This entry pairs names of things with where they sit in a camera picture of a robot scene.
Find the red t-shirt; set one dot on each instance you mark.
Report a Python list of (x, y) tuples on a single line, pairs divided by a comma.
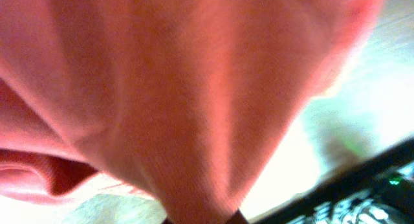
[(184, 101)]

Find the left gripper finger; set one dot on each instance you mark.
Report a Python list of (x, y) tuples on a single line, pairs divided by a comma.
[(237, 218)]

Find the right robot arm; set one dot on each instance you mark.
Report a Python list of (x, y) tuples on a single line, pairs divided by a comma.
[(379, 190)]

